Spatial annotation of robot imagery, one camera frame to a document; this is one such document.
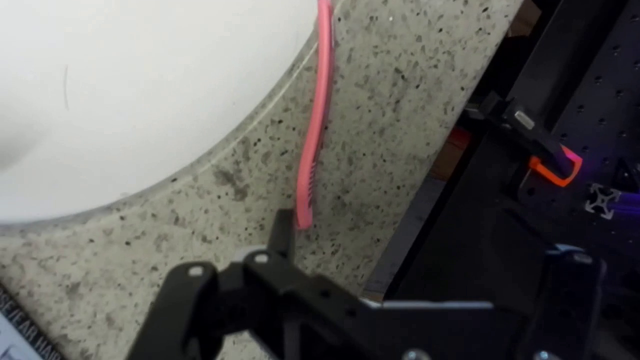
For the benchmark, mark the pink toothbrush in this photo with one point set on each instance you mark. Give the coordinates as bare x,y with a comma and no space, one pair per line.
312,140

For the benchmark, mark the denture cleanser box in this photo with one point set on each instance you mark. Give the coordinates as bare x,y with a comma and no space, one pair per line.
20,336

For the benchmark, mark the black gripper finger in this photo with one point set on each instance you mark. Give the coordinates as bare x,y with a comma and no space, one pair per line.
283,235

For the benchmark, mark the white sink basin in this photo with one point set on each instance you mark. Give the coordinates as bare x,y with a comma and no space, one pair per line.
103,98

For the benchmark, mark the black clamp orange tip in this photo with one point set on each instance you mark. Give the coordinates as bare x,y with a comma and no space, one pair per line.
546,156

